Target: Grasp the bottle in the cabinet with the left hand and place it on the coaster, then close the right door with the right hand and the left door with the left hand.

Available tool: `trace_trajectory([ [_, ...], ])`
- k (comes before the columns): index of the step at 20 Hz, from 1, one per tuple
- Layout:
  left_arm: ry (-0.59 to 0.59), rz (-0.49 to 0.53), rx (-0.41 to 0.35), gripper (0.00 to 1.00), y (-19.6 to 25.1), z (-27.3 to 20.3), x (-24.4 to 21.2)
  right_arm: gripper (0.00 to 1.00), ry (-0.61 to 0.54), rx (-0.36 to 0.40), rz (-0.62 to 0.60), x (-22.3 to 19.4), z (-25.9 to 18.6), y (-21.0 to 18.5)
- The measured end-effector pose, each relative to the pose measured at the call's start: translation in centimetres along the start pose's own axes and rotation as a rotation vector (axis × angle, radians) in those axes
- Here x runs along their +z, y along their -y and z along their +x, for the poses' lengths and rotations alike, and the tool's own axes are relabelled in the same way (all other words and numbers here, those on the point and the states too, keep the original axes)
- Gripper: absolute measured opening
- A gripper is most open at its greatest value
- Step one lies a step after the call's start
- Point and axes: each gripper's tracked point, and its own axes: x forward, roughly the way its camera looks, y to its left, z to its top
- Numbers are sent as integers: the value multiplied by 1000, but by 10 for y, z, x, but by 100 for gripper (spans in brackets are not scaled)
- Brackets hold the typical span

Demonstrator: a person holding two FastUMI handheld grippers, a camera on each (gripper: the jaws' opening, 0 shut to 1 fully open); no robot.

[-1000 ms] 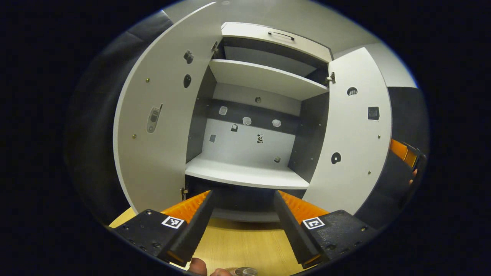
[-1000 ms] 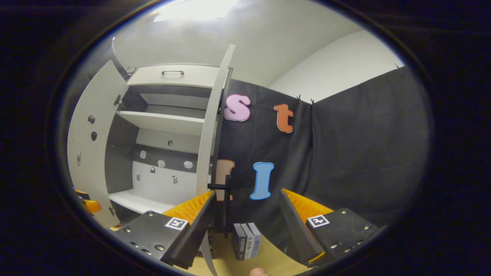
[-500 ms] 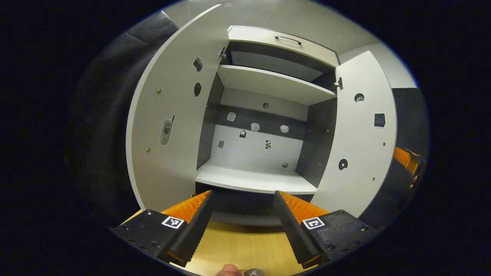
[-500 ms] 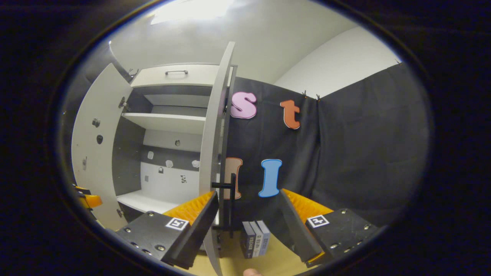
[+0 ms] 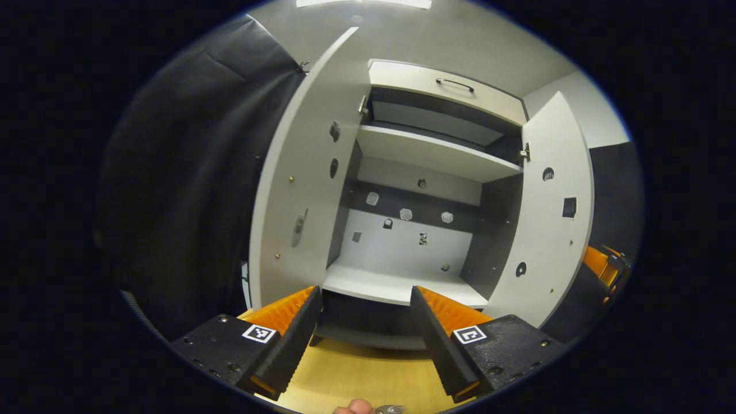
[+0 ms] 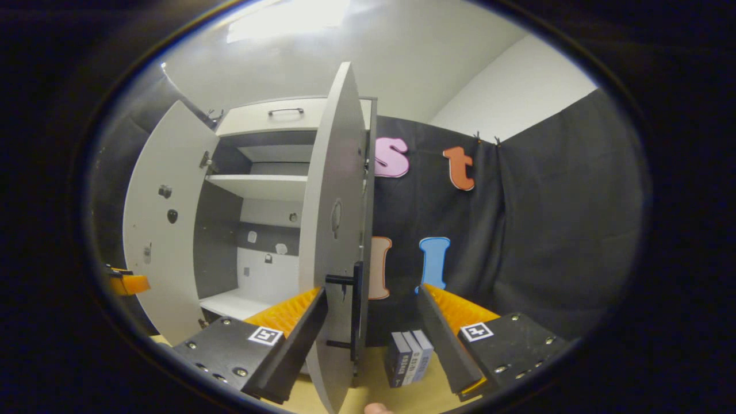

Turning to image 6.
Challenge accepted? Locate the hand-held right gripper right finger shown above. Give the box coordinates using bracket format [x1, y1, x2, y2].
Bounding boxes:
[417, 283, 570, 402]

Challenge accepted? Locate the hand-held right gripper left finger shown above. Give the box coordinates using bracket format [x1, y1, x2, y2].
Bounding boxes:
[171, 286, 327, 405]

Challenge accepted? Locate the white cabinet door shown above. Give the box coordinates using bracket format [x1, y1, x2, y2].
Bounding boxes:
[122, 101, 220, 346]
[298, 62, 369, 414]

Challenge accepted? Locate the white and grey cabinet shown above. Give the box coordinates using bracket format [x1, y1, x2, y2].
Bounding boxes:
[193, 96, 378, 380]

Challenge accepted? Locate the white cabinet shelf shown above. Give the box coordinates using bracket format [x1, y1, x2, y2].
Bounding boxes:
[205, 174, 308, 202]

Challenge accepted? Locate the white cabinet drawer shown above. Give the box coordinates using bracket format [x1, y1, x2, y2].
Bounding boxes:
[216, 98, 373, 137]

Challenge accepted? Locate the light blue small box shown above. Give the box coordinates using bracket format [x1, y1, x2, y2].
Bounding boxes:
[412, 329, 435, 380]

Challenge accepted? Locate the dark blue small box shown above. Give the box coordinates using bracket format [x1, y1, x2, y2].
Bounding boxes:
[386, 332, 412, 389]

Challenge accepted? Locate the black backdrop cloth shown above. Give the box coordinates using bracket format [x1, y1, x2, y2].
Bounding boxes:
[86, 63, 647, 346]

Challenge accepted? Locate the ceiling light panel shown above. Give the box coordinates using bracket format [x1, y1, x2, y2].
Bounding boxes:
[225, 0, 351, 44]

